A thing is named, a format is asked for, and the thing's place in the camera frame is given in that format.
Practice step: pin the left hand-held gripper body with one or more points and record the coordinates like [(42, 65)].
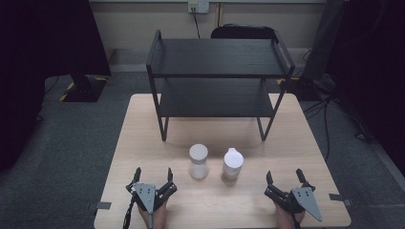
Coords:
[(144, 194)]

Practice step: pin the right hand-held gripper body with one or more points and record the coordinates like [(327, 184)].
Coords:
[(304, 197)]

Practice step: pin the white powder jar lid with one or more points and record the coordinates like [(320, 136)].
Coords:
[(198, 159)]

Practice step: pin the brown spice jar spout lid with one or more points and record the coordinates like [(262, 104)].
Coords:
[(233, 163)]

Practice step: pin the black two-tier shelf rack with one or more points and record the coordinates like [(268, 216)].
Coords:
[(216, 57)]

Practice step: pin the person's left hand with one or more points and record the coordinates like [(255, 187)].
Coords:
[(159, 218)]

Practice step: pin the person's right hand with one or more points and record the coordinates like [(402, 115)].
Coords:
[(285, 221)]

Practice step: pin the gray tape strip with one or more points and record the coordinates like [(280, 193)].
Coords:
[(339, 197), (102, 205)]

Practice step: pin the black stand base striped tape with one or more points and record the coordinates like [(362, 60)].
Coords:
[(84, 90), (302, 89)]

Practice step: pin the dark curtain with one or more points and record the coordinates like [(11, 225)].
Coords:
[(372, 63), (38, 57)]

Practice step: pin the gray upright panel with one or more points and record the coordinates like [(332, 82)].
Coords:
[(324, 41)]

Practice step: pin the black chair back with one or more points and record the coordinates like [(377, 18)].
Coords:
[(242, 32)]

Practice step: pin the white wall socket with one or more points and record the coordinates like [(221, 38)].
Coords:
[(198, 6)]

